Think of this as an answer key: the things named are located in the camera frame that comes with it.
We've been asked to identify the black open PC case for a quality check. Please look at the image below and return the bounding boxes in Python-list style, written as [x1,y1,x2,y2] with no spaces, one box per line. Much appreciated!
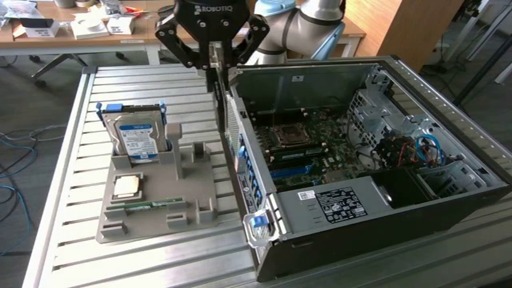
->
[215,55,512,283]

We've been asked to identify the clear plastic bag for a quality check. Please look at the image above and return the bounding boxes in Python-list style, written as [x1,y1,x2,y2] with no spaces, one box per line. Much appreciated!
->
[0,0,46,19]

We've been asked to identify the green motherboard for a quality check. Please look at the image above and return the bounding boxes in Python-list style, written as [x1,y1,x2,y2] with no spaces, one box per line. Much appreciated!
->
[251,107,375,193]

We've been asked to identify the grey plastic parts rack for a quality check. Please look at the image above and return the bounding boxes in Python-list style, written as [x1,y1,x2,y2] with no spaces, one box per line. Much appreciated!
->
[95,122,222,245]

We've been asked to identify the CPU chip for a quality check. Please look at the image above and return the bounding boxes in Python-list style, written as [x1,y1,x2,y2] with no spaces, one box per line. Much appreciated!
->
[113,175,143,199]

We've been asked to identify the wooden cabinet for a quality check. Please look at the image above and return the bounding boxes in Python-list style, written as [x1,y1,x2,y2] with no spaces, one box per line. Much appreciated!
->
[343,0,467,73]

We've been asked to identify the small white cardboard box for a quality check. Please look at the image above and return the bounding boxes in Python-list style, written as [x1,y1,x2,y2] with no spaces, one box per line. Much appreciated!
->
[107,16,137,35]

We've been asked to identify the blue floor cable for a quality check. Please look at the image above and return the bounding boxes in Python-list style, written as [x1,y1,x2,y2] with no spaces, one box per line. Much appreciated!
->
[0,136,39,257]

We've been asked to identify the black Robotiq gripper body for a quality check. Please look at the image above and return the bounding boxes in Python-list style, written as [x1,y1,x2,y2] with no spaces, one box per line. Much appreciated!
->
[174,0,251,43]

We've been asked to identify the blue expansion slot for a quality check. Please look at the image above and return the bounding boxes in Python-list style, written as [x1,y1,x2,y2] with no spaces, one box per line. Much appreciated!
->
[271,166,315,181]

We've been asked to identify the black graphics card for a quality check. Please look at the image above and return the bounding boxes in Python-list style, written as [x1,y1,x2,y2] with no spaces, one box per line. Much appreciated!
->
[206,41,235,134]

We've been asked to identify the wooden desk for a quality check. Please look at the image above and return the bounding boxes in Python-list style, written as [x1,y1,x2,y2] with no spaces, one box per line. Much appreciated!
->
[0,0,367,58]

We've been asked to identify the grey power supply unit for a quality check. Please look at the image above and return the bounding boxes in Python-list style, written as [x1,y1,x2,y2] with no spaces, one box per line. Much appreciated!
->
[275,176,395,235]

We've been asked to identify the blue case latch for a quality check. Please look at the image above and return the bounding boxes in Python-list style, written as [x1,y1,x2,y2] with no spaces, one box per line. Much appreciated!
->
[249,213,269,230]

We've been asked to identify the coloured wire bundle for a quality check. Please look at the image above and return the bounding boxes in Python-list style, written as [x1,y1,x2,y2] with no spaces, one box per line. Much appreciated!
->
[374,134,419,170]

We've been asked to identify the metal CPU socket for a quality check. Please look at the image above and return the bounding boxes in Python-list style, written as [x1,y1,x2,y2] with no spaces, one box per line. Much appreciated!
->
[271,124,310,148]

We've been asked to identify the grey floor cable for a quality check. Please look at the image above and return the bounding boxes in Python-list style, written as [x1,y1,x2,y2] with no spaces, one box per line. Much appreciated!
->
[0,124,67,143]

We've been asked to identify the blue disk wire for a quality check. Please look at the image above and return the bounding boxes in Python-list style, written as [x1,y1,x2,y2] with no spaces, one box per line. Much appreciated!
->
[414,134,449,169]

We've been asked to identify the white box with black lid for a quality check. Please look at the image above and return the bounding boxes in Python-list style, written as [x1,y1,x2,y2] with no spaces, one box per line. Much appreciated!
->
[19,17,62,38]

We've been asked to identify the hard disk with blue bracket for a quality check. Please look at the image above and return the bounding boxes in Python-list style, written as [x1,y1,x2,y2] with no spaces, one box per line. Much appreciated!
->
[95,101,174,164]

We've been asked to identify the white box with tape roll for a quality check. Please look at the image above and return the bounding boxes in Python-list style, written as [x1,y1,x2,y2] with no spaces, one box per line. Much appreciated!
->
[71,14,110,40]

